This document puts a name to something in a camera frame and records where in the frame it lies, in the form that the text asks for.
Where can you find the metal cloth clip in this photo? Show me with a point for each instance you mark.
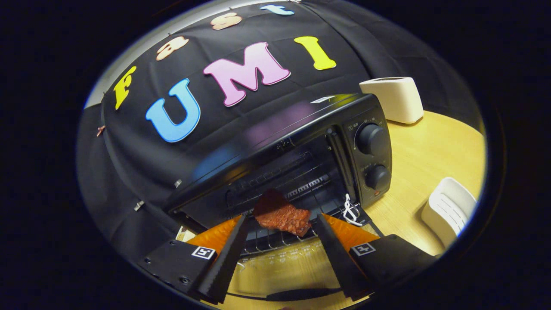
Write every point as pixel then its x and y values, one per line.
pixel 138 206

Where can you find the black toaster oven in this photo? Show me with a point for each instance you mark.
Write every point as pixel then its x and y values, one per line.
pixel 275 129

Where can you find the black backdrop cloth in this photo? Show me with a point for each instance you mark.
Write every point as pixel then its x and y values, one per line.
pixel 129 172

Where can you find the wooden cloth clip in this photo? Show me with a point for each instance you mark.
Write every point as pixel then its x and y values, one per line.
pixel 100 130

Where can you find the white ribbed food tray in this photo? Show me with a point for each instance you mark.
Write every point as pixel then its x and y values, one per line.
pixel 447 206

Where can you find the red meat slice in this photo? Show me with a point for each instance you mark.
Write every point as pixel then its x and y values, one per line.
pixel 282 215

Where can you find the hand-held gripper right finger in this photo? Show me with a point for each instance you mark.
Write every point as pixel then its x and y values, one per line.
pixel 338 258

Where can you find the white bread toaster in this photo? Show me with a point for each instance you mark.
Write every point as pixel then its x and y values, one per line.
pixel 396 101

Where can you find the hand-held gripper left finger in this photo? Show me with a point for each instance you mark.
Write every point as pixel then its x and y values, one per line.
pixel 224 262

